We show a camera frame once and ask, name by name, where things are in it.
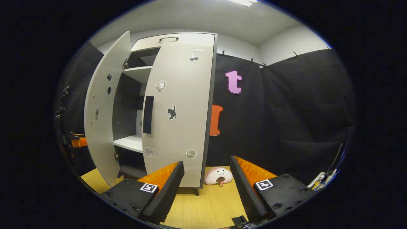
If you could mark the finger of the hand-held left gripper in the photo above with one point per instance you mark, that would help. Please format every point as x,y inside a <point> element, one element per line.
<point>79,142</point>

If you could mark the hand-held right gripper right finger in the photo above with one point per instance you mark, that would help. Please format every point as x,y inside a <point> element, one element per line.
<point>244,194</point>

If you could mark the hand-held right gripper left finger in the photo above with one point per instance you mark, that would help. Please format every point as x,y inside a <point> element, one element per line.
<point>168,194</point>

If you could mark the white cabinet door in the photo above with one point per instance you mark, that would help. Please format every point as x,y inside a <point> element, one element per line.
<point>101,143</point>
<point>184,127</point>

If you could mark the small black flat object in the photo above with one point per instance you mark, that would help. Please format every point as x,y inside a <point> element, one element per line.
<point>239,220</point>

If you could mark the white smiling plush toy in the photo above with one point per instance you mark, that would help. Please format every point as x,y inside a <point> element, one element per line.
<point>217,175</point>

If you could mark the white cabinet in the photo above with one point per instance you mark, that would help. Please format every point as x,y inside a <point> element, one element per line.
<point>133,143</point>

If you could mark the white side table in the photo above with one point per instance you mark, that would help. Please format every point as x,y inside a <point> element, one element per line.
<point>314,183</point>

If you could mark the black backdrop cloth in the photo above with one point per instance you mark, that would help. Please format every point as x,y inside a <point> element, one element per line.
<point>286,111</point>

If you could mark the white cabinet drawer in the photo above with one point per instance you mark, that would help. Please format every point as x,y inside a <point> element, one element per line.
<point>190,39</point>

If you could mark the long ceiling light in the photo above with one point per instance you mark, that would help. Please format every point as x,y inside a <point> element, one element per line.
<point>243,2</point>

